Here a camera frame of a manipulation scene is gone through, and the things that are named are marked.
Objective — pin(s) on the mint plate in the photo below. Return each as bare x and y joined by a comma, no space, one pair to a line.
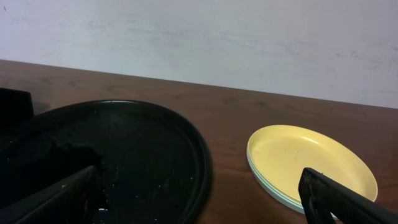
271,190

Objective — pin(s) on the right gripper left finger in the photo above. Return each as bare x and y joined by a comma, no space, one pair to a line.
74,199

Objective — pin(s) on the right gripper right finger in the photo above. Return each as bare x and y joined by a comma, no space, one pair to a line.
322,199

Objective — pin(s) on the black rectangular tray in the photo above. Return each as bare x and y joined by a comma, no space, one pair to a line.
16,106

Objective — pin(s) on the black round tray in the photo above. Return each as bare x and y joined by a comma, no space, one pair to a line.
153,165

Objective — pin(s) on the yellow plate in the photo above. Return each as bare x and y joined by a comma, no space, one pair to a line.
281,152

